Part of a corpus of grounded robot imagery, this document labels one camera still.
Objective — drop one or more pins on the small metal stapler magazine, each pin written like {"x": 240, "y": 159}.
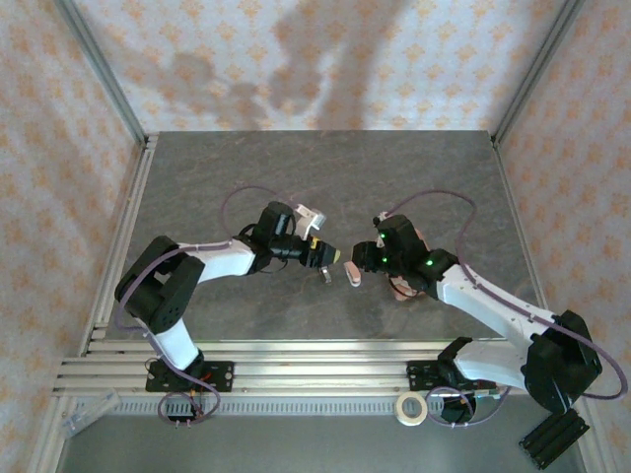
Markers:
{"x": 326, "y": 276}

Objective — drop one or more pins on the pink plastic tray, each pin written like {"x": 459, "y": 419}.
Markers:
{"x": 404, "y": 293}

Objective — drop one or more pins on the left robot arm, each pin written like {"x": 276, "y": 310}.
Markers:
{"x": 222, "y": 258}

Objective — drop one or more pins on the long aluminium base rails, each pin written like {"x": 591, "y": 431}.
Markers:
{"x": 320, "y": 369}

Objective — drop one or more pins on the white tape roll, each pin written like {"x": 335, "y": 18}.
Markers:
{"x": 399, "y": 410}

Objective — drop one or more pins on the small green circuit board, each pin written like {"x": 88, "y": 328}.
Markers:
{"x": 485, "y": 394}

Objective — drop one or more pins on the black aluminium extrusion piece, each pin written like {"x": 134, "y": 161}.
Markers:
{"x": 554, "y": 441}

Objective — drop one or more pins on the clear plastic bag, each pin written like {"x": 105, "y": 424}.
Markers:
{"x": 89, "y": 414}

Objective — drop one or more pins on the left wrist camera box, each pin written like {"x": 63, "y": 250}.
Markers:
{"x": 310, "y": 219}

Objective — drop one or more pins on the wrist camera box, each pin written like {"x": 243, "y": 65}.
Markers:
{"x": 379, "y": 218}
{"x": 310, "y": 219}

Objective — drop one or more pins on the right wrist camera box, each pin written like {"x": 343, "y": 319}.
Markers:
{"x": 379, "y": 218}

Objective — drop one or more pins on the aluminium side rail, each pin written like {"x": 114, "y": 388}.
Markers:
{"x": 129, "y": 212}
{"x": 508, "y": 187}

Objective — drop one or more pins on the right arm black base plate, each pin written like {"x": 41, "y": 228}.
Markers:
{"x": 419, "y": 377}

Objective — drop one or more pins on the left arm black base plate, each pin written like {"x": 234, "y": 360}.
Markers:
{"x": 222, "y": 374}

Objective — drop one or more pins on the aluminium frame post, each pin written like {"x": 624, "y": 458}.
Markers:
{"x": 101, "y": 64}
{"x": 539, "y": 64}

